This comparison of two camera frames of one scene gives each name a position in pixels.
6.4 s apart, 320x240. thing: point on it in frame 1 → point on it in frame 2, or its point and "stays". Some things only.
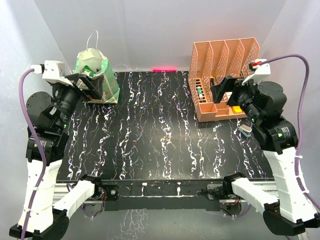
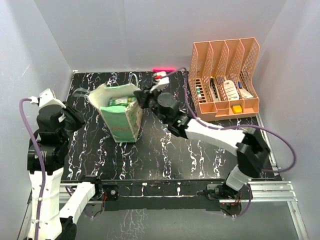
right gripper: x=227 y=85 → x=144 y=96
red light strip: x=164 y=69 stays
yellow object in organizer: x=236 y=109 stays
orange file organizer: x=212 y=61 stays
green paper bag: x=93 y=62 → x=118 y=107
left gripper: x=93 y=84 → x=79 y=118
